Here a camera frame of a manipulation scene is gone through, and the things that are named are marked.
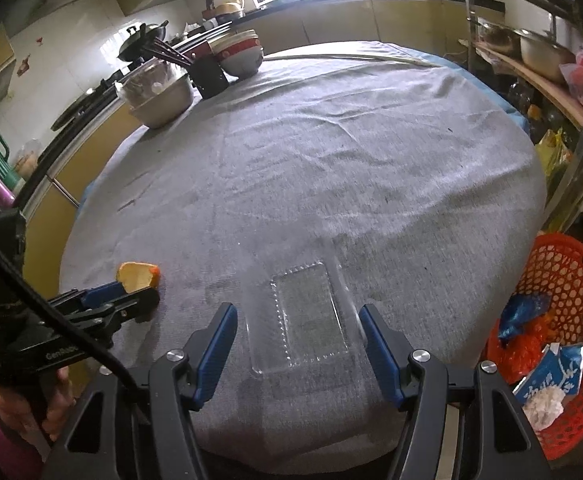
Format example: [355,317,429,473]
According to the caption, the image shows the metal kitchen shelf rack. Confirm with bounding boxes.
[465,0,583,232]

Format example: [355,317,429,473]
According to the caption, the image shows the metal basin with lid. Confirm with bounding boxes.
[115,58,194,129]

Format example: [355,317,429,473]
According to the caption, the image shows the person's left hand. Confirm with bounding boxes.
[0,367,76,441]

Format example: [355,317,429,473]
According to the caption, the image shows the black chopstick holder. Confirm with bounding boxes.
[141,38,229,100]

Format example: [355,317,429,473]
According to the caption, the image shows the yellow plastic bag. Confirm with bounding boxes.
[535,129,572,180]

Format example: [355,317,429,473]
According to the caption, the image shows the orange wrapper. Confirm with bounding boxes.
[495,314,555,385]

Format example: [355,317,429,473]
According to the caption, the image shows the grey tablecloth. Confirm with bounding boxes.
[60,58,546,474]

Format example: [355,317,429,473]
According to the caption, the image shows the blue table underlay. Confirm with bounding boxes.
[411,52,533,137]

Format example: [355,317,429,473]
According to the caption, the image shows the red plastic basket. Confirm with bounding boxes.
[485,234,583,460]

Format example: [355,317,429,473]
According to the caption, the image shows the blue plastic bag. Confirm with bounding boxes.
[497,292,551,341]

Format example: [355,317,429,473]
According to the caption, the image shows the clear plastic tray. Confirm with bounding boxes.
[241,236,365,377]

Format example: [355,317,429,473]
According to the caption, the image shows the small steel pot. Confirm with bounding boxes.
[478,21,520,58]

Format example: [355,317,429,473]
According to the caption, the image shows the orange peel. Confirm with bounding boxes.
[116,261,162,294]

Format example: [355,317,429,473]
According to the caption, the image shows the white tissue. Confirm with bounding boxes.
[523,386,566,432]

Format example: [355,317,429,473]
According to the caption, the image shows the stacked red white bowls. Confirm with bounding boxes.
[210,29,264,79]

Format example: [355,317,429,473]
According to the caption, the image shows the long pale stick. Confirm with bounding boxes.
[264,53,440,67]

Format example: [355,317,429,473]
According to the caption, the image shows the black wok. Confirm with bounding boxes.
[118,20,169,62]

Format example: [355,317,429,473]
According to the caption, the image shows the blue white milk carton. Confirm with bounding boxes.
[513,342,583,404]

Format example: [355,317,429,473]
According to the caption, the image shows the steel pot on shelf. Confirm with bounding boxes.
[515,28,576,84]

